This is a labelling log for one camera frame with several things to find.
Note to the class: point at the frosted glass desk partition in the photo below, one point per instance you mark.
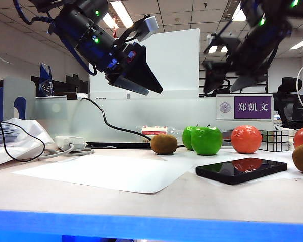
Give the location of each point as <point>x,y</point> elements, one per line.
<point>166,113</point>

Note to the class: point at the stack of printed papers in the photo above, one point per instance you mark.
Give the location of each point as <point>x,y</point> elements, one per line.
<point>2,136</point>

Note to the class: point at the silver mirror puzzle cube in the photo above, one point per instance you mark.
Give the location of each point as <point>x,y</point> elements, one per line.
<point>275,140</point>

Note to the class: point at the white board panel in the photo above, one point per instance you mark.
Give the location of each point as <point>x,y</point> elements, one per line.
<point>176,63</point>

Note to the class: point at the clear bottle with red label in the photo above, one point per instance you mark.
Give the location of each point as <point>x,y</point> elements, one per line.
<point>154,131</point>

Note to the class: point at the grey metal bookend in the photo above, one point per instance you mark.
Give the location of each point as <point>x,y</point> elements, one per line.
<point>15,88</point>

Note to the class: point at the large black office chair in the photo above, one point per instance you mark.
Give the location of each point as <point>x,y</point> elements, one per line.
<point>290,87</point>

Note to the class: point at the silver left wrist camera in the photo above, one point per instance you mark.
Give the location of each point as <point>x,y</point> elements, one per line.
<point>151,25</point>

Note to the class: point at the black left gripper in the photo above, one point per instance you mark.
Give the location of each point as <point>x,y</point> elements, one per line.
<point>123,56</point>

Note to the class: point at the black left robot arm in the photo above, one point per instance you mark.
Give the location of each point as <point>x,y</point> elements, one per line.
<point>75,30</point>

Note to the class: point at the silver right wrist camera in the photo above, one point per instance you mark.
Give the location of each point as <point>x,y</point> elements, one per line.
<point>217,39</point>

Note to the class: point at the black smartphone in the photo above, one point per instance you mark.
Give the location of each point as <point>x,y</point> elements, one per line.
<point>227,172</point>

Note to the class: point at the small white box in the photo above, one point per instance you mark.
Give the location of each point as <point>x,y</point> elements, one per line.
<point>292,143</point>

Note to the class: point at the white power adapter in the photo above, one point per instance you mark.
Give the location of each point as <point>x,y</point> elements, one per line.
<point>68,141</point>

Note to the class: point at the recessed ceiling light fixture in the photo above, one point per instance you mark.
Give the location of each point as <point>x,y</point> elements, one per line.
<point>213,50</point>
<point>238,16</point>
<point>121,12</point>
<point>301,44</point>

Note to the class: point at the purple and white name plate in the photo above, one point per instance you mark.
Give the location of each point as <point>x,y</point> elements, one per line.
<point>252,108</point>

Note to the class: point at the red hanging ornament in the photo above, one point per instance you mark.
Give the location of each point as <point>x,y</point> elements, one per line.
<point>114,32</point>

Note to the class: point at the white paper sheet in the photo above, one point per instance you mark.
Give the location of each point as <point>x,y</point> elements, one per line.
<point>103,174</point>
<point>212,160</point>

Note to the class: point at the white plastic bag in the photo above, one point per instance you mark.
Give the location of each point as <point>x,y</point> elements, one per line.
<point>32,133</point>

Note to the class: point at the blue crystal trophy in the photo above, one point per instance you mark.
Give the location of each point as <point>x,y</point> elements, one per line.
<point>46,83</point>

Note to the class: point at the green apple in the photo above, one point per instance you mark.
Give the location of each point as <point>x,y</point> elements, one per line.
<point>188,138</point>
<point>207,142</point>

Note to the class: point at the dark computer monitors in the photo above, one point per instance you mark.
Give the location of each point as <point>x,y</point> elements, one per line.
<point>73,85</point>

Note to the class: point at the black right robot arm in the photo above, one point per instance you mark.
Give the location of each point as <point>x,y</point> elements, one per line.
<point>272,22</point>

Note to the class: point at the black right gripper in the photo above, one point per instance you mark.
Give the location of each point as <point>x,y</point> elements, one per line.
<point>250,60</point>

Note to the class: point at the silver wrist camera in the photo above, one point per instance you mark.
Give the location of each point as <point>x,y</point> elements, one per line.
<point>217,39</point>
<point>151,25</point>

